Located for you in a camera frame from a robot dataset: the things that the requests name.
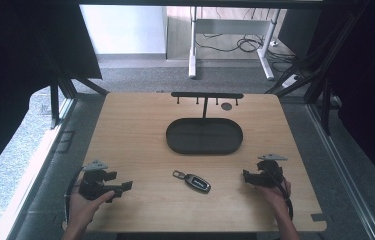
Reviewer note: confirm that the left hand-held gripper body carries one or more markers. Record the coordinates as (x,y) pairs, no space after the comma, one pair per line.
(90,186)

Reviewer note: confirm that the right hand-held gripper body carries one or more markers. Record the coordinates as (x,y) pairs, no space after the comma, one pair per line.
(270,173)

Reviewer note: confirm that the black key rack with tray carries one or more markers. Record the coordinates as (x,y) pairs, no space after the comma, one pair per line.
(204,136)

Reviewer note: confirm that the person's left hand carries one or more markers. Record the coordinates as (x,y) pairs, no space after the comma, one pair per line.
(83,208)

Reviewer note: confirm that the person's right hand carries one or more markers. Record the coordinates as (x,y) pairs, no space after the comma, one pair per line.
(275,196)

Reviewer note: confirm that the dark floor socket cover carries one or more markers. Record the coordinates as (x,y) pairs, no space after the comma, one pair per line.
(65,141)

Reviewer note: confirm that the grey round table grommet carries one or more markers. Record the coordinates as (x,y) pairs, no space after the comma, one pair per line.
(226,106)

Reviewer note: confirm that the white power strip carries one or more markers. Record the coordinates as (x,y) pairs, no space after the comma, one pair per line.
(290,81)

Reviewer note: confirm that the black metal stand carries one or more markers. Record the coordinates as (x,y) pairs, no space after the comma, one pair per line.
(321,66)
(63,90)

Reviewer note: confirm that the black curtain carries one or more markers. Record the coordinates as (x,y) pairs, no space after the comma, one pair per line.
(18,66)
(368,83)

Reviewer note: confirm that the white floor rail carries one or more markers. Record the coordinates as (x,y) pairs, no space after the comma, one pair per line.
(31,176)

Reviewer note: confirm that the aluminium floor rail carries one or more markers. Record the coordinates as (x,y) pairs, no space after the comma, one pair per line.
(341,170)

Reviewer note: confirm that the white metal desk frame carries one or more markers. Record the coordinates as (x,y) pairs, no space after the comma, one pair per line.
(230,26)

